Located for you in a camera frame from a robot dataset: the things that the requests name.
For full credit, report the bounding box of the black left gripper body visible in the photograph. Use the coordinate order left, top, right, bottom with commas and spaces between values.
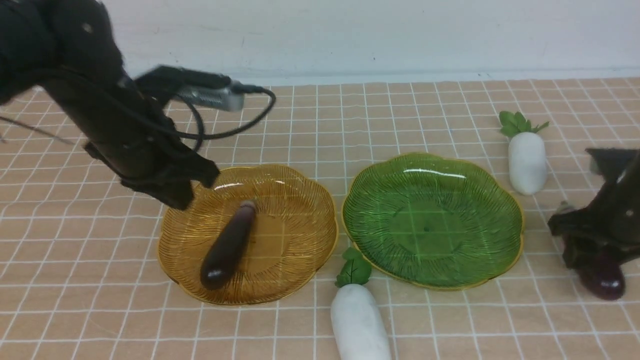
84, 135, 221, 210

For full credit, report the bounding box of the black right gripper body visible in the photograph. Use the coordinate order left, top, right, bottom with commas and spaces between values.
547, 200, 639, 271

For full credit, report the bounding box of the dark purple eggplant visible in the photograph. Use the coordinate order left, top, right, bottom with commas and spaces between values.
199, 200, 257, 291
576, 248, 627, 301

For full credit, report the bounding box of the white radish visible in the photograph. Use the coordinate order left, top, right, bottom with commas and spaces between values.
330, 247, 393, 360
498, 111, 550, 196

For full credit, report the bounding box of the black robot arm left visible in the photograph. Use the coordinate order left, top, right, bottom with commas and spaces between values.
1, 0, 220, 210

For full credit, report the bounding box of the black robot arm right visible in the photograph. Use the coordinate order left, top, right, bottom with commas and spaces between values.
547, 147, 640, 269

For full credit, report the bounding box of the amber ribbed plastic plate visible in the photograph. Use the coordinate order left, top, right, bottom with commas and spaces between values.
157, 164, 339, 306

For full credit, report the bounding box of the green ribbed plastic plate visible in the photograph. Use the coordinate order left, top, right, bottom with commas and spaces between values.
342, 152, 525, 291

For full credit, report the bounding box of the black camera cable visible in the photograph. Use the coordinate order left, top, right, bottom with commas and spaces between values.
165, 85, 277, 151

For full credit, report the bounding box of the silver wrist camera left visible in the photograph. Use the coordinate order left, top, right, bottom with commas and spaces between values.
135, 65, 246, 113

